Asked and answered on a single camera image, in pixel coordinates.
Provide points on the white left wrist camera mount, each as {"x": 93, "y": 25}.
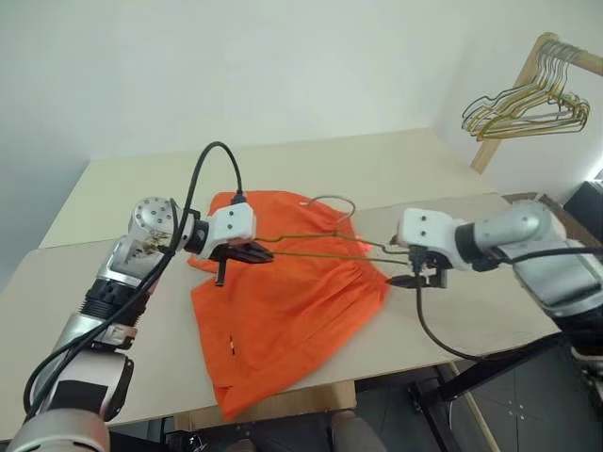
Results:
{"x": 233, "y": 223}

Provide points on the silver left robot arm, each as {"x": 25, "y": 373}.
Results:
{"x": 151, "y": 216}

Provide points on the orange shorts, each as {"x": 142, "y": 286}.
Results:
{"x": 292, "y": 320}

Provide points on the grey brown rounded shape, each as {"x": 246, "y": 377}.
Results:
{"x": 358, "y": 431}

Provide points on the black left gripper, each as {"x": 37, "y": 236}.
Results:
{"x": 225, "y": 254}

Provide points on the light wooden stick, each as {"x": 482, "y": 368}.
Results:
{"x": 480, "y": 421}

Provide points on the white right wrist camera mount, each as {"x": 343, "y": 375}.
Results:
{"x": 428, "y": 226}

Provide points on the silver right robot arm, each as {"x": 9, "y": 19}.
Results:
{"x": 523, "y": 221}

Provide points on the black box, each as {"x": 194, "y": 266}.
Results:
{"x": 584, "y": 202}

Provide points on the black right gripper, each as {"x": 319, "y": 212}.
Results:
{"x": 443, "y": 278}

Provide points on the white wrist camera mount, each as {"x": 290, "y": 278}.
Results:
{"x": 233, "y": 223}
{"x": 428, "y": 226}

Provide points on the wooden clothes rack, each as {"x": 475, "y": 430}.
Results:
{"x": 487, "y": 150}

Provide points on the black metal table frame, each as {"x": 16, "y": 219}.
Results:
{"x": 494, "y": 372}

